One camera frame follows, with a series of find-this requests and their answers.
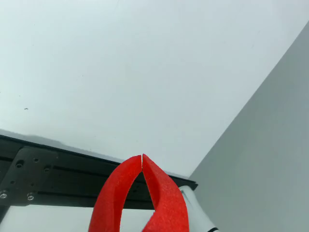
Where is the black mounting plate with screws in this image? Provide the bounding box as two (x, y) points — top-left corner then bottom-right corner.
(0, 146), (58, 207)

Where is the black aluminium frame rail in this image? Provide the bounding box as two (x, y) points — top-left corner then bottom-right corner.
(0, 134), (198, 210)

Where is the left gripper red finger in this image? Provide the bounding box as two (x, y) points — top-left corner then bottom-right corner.
(88, 155), (142, 232)
(141, 153), (190, 232)

